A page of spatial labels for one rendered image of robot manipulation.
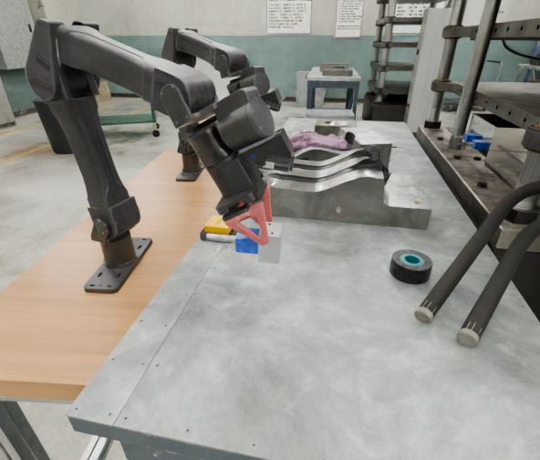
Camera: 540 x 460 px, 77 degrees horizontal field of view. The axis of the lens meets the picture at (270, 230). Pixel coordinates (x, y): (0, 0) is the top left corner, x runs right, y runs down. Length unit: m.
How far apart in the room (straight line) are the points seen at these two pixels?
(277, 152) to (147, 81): 0.21
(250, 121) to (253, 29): 7.80
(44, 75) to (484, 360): 0.82
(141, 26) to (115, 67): 8.48
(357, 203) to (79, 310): 0.67
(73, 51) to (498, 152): 1.36
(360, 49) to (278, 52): 1.70
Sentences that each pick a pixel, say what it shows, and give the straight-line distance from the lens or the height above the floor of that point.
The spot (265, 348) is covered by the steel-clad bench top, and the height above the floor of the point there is 0.80.
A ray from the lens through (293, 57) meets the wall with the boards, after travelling 8.13.
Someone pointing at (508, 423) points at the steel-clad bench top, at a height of 0.80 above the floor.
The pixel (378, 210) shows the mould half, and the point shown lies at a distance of 0.93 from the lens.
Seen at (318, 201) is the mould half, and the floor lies 0.86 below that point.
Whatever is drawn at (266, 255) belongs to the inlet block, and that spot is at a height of 0.91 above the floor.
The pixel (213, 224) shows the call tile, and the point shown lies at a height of 0.84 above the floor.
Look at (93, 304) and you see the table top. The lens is 0.74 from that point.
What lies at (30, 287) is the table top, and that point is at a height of 0.80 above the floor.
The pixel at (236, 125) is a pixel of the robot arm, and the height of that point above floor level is 1.13.
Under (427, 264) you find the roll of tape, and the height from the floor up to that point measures 0.83.
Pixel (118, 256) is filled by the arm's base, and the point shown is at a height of 0.84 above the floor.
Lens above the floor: 1.23
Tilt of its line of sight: 29 degrees down
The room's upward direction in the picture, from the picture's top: straight up
